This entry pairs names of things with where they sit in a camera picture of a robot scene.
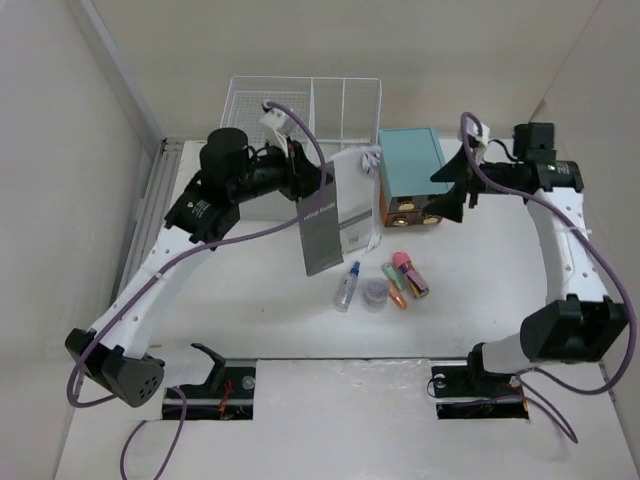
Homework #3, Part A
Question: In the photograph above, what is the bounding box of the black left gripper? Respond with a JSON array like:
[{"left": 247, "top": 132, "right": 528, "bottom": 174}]
[{"left": 230, "top": 136, "right": 333, "bottom": 204}]

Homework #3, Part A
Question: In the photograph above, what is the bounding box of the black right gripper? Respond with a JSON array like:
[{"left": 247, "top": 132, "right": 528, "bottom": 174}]
[{"left": 421, "top": 143, "right": 520, "bottom": 223}]

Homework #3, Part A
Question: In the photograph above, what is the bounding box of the grey spiral setup guide booklet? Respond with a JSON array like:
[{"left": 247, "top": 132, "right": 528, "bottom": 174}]
[{"left": 297, "top": 145, "right": 382, "bottom": 277}]

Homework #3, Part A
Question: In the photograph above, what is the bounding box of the pink capped marker tube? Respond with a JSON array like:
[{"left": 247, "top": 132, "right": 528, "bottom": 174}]
[{"left": 392, "top": 252, "right": 429, "bottom": 299}]

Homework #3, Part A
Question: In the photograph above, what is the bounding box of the clear bottle blue cap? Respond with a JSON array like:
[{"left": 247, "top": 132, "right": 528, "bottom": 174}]
[{"left": 334, "top": 261, "right": 361, "bottom": 311}]

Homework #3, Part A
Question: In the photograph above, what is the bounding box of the round clear purple container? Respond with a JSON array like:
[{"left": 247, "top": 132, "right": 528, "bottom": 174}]
[{"left": 363, "top": 278, "right": 390, "bottom": 309}]

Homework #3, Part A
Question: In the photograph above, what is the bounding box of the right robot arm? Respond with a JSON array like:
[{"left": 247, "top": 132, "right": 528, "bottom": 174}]
[{"left": 423, "top": 113, "right": 634, "bottom": 394}]

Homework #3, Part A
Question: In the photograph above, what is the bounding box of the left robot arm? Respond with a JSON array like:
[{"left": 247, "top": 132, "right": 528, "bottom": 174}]
[{"left": 65, "top": 128, "right": 332, "bottom": 408}]

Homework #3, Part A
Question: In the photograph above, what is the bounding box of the teal orange drawer box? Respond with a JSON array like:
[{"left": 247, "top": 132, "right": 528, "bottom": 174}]
[{"left": 378, "top": 127, "right": 450, "bottom": 228}]

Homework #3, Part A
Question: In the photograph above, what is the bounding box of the green highlighter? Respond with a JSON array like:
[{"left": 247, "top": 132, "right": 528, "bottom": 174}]
[{"left": 381, "top": 263, "right": 405, "bottom": 292}]

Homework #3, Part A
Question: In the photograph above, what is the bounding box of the orange highlighter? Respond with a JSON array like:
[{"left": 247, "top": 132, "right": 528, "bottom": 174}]
[{"left": 389, "top": 288, "right": 408, "bottom": 311}]

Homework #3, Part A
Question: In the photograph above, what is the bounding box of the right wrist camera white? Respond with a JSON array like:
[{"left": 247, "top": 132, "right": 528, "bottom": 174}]
[{"left": 460, "top": 120, "right": 490, "bottom": 163}]

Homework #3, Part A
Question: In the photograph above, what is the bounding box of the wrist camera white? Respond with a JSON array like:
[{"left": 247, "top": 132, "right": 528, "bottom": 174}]
[
  {"left": 260, "top": 99, "right": 296, "bottom": 152},
  {"left": 460, "top": 120, "right": 490, "bottom": 163}
]

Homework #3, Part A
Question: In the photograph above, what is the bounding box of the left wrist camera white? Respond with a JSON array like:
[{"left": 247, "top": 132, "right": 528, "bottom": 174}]
[{"left": 260, "top": 99, "right": 296, "bottom": 152}]

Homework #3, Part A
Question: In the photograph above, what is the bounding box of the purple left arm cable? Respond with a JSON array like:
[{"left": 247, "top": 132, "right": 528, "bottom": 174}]
[{"left": 67, "top": 99, "right": 334, "bottom": 479}]

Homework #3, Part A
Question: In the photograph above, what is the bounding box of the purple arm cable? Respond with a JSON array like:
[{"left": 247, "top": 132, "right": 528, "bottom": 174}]
[
  {"left": 67, "top": 99, "right": 334, "bottom": 479},
  {"left": 459, "top": 112, "right": 632, "bottom": 445}
]

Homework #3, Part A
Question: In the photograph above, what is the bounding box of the white wire desk organizer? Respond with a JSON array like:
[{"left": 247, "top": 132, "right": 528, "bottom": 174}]
[{"left": 219, "top": 75, "right": 384, "bottom": 221}]

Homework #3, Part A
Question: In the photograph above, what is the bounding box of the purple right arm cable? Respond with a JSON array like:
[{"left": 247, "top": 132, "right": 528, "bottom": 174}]
[{"left": 459, "top": 112, "right": 632, "bottom": 445}]

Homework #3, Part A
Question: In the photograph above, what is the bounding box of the aluminium rail frame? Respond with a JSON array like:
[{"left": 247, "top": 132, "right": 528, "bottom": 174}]
[{"left": 101, "top": 138, "right": 184, "bottom": 328}]

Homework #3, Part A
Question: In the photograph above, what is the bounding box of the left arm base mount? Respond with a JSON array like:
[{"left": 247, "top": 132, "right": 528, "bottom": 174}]
[{"left": 161, "top": 343, "right": 257, "bottom": 421}]

